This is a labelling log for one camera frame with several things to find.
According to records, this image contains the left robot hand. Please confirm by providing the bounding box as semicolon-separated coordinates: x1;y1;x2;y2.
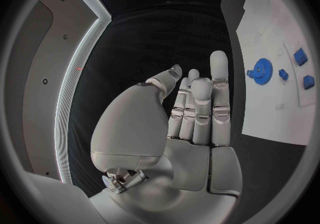
89;50;244;224

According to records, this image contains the white task board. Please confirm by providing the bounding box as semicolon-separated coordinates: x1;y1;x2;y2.
235;0;317;146

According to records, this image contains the blue gear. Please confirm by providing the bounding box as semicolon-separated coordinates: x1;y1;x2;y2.
252;58;274;86

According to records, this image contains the blue plug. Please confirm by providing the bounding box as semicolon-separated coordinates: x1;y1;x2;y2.
278;69;290;81

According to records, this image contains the blue block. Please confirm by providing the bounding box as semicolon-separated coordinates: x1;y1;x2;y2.
302;75;316;90
292;47;309;67

